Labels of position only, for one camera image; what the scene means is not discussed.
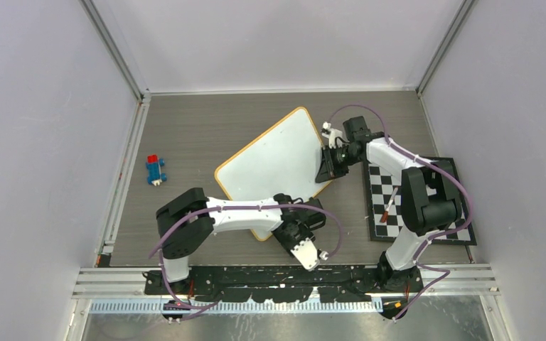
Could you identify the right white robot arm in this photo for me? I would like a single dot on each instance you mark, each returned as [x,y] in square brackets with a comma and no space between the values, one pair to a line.
[400,258]

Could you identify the white red whiteboard marker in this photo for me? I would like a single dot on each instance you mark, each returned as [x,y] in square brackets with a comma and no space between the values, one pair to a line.
[389,204]

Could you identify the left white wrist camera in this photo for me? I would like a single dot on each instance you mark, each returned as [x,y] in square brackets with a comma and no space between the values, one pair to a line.
[308,255]

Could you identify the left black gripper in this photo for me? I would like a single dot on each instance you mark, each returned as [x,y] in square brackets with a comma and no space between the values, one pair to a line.
[289,245]

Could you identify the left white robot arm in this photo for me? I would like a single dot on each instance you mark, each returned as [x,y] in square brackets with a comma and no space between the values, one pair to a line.
[188,220]

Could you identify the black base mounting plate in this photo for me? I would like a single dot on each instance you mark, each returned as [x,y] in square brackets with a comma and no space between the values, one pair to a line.
[282,284]

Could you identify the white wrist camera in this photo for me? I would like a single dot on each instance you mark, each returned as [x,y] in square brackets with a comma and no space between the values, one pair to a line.
[308,255]
[334,136]

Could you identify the white slotted cable duct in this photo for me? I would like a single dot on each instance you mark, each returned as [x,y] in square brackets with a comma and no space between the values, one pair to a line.
[162,305]

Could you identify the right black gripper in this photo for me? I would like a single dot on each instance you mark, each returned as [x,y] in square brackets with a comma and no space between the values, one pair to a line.
[328,169]

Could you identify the yellow framed whiteboard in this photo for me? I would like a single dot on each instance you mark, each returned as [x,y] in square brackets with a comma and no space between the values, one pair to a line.
[284,159]

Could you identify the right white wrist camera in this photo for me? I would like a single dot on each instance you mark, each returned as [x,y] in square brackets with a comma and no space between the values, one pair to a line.
[334,136]

